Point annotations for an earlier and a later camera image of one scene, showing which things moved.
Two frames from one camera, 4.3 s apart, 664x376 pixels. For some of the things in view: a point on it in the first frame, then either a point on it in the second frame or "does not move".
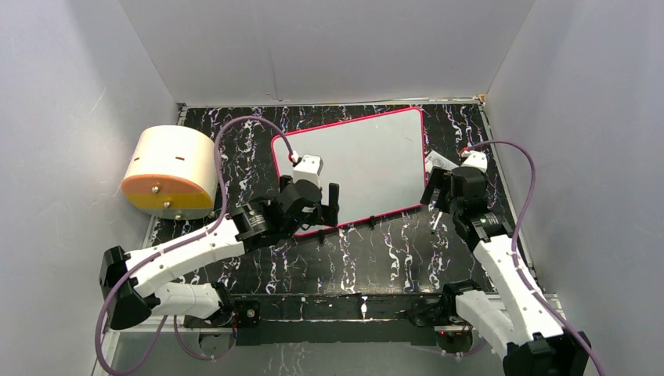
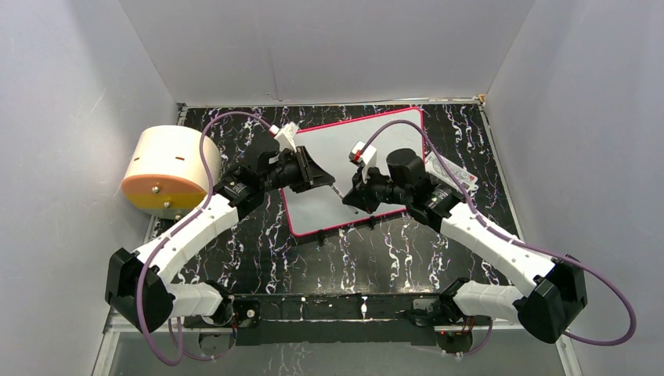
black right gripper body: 453,205 -> 382,186
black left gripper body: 312,219 -> 284,175
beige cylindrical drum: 172,173 does not move
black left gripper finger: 329,214 -> 309,175
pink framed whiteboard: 377,161 does not move
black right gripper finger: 438,178 -> 364,200
